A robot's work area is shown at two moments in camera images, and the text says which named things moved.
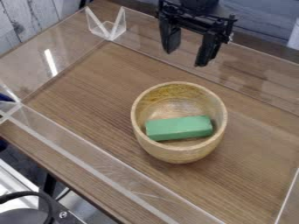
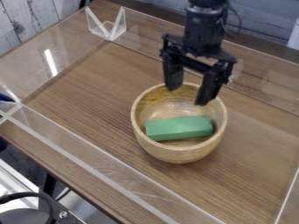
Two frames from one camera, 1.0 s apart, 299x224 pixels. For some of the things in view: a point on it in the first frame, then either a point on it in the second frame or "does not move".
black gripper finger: (208, 49) to (213, 80)
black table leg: (49, 185) does not move
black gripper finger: (171, 36) to (172, 70)
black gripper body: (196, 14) to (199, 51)
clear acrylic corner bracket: (106, 30) does not move
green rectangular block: (180, 128) does not move
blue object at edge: (4, 97) does not move
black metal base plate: (60, 215) does not move
